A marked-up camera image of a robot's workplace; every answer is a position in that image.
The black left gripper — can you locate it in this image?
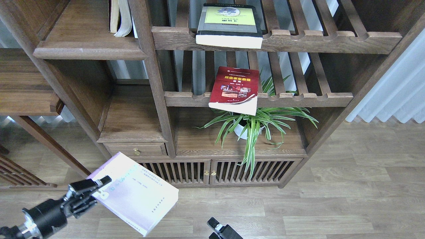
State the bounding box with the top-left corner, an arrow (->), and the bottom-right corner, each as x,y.
22,176 -> 112,238

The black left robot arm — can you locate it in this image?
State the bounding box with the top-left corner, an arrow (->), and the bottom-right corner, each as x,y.
1,176 -> 112,239

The red cover book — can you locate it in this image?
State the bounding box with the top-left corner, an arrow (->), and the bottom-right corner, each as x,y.
209,66 -> 260,116

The beige upright book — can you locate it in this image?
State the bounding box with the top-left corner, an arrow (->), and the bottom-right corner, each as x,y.
108,0 -> 120,33

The dark wooden side table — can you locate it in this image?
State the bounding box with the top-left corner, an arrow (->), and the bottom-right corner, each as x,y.
1,48 -> 103,190

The white pleated curtain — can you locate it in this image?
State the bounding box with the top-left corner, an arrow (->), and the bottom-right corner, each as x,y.
346,31 -> 425,123

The white lavender book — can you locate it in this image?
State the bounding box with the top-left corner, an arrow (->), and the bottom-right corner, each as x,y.
88,152 -> 179,236

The yellow and black book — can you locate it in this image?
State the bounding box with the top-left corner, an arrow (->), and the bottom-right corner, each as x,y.
196,3 -> 263,49

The white plant pot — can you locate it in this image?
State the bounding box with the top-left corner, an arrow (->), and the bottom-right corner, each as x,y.
233,116 -> 254,140

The green spider plant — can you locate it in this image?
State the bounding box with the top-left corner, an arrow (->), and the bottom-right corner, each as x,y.
197,70 -> 319,180

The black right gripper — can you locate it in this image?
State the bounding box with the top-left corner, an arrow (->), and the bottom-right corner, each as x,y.
207,217 -> 243,239

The open-paged upright book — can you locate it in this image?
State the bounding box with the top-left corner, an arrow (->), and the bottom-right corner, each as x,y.
114,0 -> 133,37

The dark wooden bookshelf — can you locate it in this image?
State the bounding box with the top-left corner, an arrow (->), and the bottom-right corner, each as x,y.
1,0 -> 424,188

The brass drawer knob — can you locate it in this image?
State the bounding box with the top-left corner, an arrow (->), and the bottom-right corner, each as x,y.
133,148 -> 141,156

